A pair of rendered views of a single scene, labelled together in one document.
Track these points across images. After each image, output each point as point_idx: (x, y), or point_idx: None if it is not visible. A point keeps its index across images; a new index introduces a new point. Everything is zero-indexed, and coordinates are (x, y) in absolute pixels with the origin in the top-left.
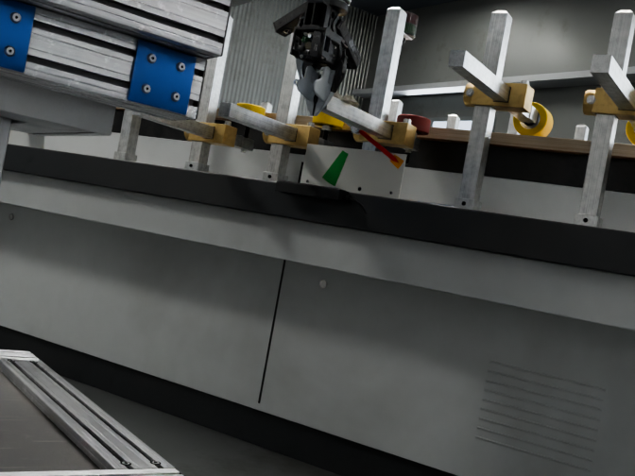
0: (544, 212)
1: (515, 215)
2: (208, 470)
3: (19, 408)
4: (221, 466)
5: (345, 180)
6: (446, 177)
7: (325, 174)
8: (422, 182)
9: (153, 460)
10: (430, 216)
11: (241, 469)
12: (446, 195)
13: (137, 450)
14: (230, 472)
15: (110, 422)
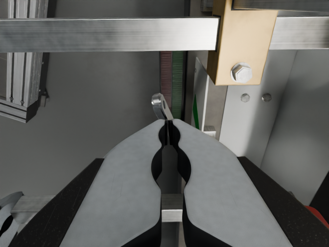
0: None
1: (178, 234)
2: (163, 4)
3: (1, 11)
4: (176, 2)
5: (193, 124)
6: (303, 201)
7: (195, 100)
8: (307, 172)
9: (23, 99)
10: (179, 186)
11: (181, 13)
12: (289, 186)
13: (21, 91)
14: (172, 13)
15: (26, 61)
